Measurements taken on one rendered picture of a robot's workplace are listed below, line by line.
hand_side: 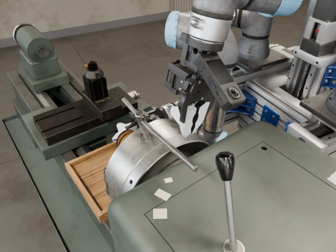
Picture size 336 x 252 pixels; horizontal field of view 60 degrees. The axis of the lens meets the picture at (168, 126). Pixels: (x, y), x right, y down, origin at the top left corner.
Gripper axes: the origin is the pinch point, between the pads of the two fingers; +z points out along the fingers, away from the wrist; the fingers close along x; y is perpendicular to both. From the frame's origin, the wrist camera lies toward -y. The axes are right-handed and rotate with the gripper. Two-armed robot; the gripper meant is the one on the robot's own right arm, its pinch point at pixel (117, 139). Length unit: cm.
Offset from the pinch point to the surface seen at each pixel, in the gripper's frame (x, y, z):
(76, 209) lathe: -54, 25, 15
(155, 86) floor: -107, 176, -128
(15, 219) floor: -108, 84, 46
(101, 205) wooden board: -19.9, -6.0, 11.6
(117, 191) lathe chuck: 4.5, -23.1, 11.3
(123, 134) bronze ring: 3.0, -2.2, -1.4
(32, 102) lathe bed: -22, 77, 13
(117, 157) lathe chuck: 10.4, -17.7, 8.0
